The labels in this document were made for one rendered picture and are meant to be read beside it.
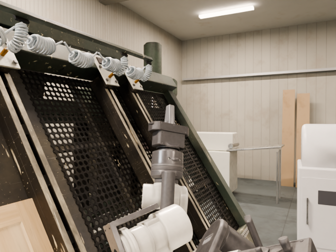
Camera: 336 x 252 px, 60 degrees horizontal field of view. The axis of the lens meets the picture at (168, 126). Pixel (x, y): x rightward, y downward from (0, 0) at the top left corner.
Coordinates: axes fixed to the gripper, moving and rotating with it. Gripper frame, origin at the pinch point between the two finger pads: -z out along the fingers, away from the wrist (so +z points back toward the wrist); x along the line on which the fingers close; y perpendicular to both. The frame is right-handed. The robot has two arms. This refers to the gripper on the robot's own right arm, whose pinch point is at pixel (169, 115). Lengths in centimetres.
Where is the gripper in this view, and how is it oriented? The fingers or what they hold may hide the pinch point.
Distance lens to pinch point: 84.4
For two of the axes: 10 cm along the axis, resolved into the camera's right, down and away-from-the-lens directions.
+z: -0.5, 9.7, -2.6
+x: -8.7, -1.7, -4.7
